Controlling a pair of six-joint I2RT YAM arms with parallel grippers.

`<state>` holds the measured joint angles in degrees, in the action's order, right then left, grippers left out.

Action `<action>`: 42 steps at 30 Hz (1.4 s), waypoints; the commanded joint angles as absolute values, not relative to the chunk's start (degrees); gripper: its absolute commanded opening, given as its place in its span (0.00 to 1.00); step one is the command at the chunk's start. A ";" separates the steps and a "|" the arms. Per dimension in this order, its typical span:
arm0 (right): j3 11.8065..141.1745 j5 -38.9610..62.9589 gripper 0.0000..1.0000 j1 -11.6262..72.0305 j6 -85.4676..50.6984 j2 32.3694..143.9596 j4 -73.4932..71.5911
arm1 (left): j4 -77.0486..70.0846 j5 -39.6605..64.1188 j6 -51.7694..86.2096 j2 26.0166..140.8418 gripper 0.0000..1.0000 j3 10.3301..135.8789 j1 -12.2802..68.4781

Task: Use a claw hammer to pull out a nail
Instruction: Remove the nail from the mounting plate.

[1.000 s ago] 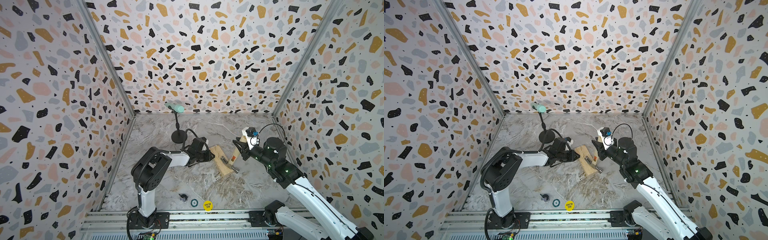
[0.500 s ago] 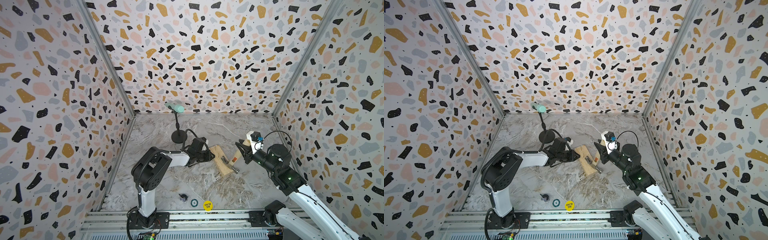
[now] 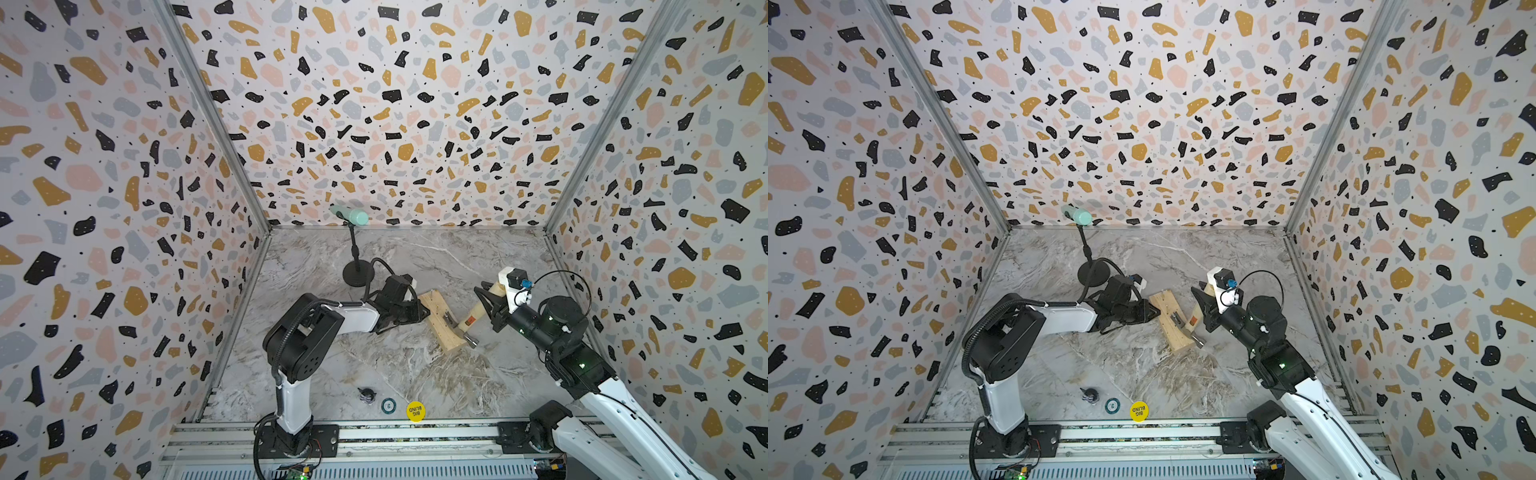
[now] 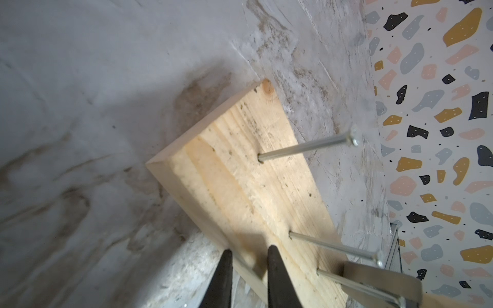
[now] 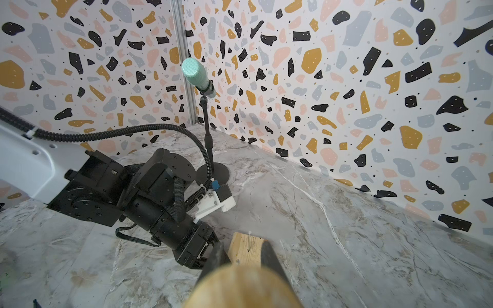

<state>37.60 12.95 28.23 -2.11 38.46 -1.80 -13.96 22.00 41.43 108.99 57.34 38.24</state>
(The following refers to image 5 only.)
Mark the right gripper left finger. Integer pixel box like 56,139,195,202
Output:
196,242,231,285

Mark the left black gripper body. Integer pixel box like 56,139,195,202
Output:
154,215,219,270

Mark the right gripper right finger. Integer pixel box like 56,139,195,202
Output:
261,241,289,281

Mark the wooden handle claw hammer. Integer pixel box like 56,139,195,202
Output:
182,265,302,307

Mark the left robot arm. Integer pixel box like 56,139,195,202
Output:
1,110,217,270

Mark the wooden block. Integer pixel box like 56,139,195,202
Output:
227,232,266,266

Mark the black microphone stand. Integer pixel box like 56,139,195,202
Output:
200,94,230,185

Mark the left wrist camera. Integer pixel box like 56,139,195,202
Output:
191,180,236,223

